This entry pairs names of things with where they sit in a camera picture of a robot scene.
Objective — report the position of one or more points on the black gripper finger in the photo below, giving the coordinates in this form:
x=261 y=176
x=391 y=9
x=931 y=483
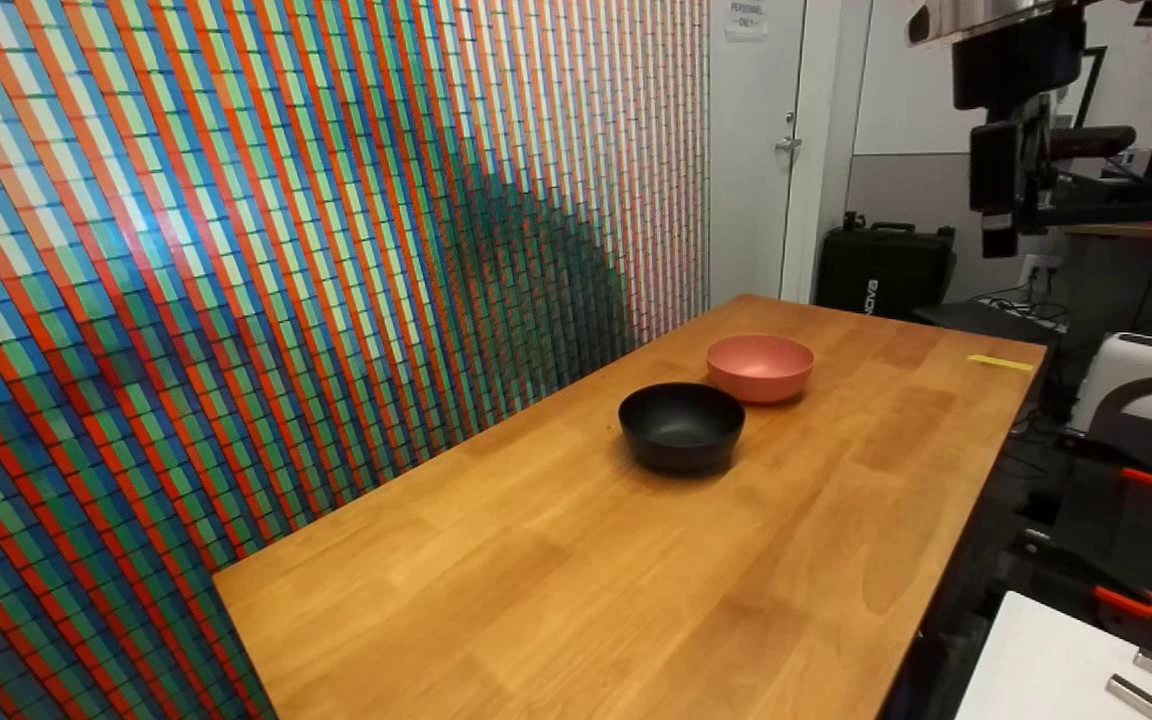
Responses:
x=994 y=173
x=1033 y=160

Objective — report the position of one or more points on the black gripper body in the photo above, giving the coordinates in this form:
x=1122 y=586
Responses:
x=1017 y=61

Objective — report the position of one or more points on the black bowl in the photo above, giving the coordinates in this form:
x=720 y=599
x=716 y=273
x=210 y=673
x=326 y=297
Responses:
x=683 y=425

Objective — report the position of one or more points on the light-pink bowl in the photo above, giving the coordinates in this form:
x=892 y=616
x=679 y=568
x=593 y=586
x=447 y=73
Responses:
x=761 y=366

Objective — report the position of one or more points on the dark desk with wooden edge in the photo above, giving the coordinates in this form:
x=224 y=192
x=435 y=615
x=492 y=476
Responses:
x=1122 y=222

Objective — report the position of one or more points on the black hard case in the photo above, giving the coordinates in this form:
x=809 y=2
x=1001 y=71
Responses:
x=881 y=264

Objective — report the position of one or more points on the yellow tape strip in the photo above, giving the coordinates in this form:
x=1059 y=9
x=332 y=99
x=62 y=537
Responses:
x=1001 y=363

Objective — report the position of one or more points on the white paper door sign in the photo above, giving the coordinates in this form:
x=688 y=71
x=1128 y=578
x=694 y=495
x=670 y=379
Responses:
x=747 y=17

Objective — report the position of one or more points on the white paper sheet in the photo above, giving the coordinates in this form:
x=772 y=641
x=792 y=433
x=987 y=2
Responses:
x=1059 y=666

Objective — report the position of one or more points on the small silver metal bar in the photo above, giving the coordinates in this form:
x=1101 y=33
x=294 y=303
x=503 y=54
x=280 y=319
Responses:
x=1140 y=698

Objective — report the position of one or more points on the black stereo camera bar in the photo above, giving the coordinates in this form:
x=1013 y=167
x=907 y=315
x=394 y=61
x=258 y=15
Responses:
x=1097 y=140

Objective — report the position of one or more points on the white wall outlet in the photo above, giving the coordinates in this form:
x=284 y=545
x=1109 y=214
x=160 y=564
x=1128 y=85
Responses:
x=1040 y=270

